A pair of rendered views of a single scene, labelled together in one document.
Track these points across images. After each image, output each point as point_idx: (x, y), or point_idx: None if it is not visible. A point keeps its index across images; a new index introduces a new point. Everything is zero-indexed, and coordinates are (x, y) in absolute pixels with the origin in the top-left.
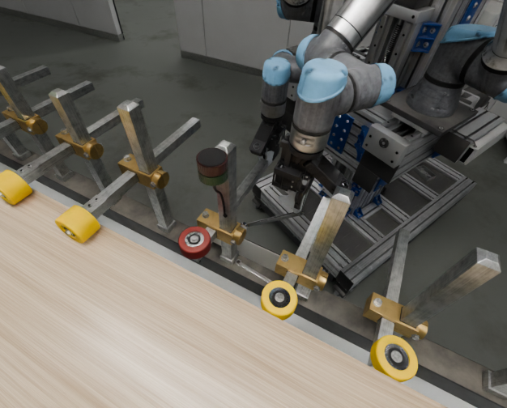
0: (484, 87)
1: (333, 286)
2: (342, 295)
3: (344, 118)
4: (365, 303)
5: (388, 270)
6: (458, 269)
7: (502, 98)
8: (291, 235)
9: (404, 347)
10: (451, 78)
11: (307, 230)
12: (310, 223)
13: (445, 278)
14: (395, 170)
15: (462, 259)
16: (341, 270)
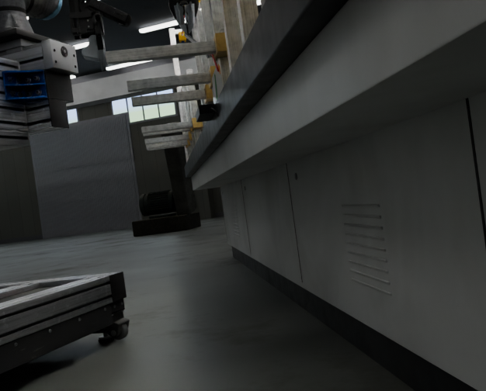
0: (47, 5)
1: (119, 324)
2: (128, 320)
3: None
4: (211, 96)
5: (175, 100)
6: (202, 23)
7: (57, 10)
8: (46, 336)
9: None
10: (25, 6)
11: (177, 75)
12: (168, 76)
13: (203, 35)
14: (71, 82)
15: (197, 21)
16: (109, 275)
